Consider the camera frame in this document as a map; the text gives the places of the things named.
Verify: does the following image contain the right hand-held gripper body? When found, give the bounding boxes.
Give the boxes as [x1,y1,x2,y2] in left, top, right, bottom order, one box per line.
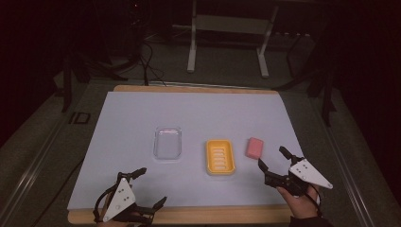
[264,157,334,199]

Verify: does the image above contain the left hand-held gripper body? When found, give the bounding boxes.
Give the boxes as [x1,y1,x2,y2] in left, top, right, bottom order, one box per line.
[99,171,156,225]

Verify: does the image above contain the pink soap bar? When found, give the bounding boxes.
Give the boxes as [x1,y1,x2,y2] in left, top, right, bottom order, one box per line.
[245,136,265,161]

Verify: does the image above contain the yellow soap dish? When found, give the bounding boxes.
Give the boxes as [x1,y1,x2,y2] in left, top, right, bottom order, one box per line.
[205,138,236,176]

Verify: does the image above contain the person's left hand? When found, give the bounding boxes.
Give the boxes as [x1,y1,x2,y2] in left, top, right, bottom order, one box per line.
[96,219,143,227]

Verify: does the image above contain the person's right hand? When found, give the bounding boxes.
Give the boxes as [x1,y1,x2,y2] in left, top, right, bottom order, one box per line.
[275,184,322,220]

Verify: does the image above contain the clear plastic box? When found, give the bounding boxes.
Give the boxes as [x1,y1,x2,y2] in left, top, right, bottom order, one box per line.
[152,126,183,161]

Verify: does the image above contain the black tripod stand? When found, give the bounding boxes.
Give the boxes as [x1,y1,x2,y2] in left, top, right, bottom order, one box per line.
[272,32,338,128]

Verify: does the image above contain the white table mat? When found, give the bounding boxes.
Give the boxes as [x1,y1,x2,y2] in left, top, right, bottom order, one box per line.
[66,91,305,211]

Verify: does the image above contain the white metal stand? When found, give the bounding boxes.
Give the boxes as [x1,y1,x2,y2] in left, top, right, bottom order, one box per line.
[171,0,280,79]

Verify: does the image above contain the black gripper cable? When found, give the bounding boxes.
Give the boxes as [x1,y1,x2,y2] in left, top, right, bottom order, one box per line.
[93,184,118,223]
[303,190,323,219]

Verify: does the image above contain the metal floor rail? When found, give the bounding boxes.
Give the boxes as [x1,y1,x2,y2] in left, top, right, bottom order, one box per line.
[316,96,377,227]
[0,117,71,223]

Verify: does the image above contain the black floor bracket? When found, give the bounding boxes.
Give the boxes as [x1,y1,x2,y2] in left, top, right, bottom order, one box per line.
[68,111,92,125]

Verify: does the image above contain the black floor cables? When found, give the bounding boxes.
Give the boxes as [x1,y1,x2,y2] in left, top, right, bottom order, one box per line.
[124,29,168,87]

